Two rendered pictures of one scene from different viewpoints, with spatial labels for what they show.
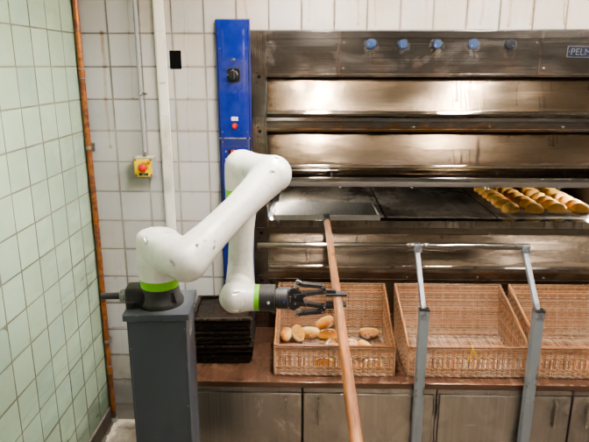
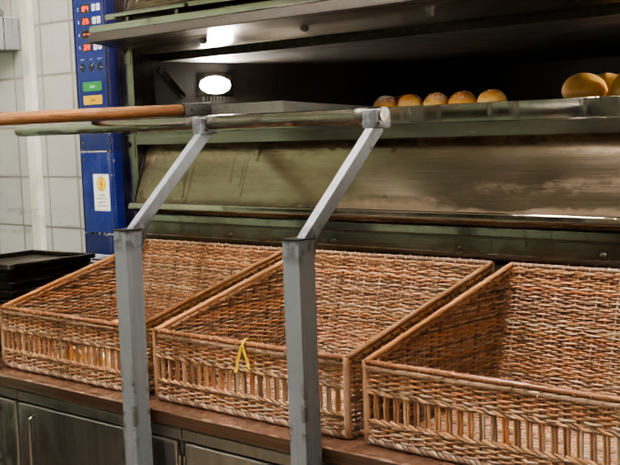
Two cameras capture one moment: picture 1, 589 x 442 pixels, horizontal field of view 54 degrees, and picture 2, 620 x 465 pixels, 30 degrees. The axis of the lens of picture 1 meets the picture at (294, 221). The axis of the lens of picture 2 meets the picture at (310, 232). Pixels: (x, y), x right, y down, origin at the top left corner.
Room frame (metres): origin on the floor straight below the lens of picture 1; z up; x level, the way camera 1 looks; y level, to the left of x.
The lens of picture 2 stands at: (0.79, -2.38, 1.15)
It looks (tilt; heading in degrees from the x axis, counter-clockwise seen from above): 5 degrees down; 42
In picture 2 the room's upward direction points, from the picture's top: 2 degrees counter-clockwise
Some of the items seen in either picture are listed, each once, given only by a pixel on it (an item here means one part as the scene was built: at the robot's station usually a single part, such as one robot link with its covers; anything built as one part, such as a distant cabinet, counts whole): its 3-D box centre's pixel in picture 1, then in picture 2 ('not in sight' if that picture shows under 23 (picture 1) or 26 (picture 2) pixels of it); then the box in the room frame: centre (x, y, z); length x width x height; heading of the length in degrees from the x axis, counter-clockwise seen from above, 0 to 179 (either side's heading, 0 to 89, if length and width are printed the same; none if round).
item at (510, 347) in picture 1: (456, 327); (323, 330); (2.57, -0.79, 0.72); 0.56 x 0.49 x 0.28; 89
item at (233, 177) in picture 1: (242, 175); not in sight; (1.98, 0.18, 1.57); 0.13 x 0.12 x 0.18; 43
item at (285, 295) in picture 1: (290, 297); not in sight; (1.83, 0.01, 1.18); 0.09 x 0.07 x 0.08; 88
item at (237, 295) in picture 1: (239, 296); not in sight; (1.85, 0.19, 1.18); 0.14 x 0.13 x 0.11; 88
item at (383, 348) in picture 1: (332, 325); (143, 307); (2.58, -0.19, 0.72); 0.56 x 0.49 x 0.28; 88
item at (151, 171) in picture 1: (145, 166); (0, 34); (2.83, 0.74, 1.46); 0.10 x 0.07 x 0.10; 89
